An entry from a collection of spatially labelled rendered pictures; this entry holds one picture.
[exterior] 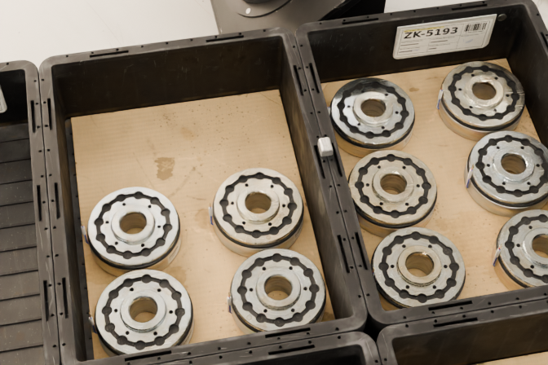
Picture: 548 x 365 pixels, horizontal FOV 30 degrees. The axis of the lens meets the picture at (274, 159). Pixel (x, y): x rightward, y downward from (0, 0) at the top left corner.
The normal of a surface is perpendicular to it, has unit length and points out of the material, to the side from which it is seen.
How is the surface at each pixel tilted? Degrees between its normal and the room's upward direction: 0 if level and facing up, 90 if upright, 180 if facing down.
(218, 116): 0
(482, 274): 0
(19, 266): 0
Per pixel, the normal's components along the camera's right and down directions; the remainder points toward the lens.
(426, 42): 0.18, 0.81
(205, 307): 0.02, -0.57
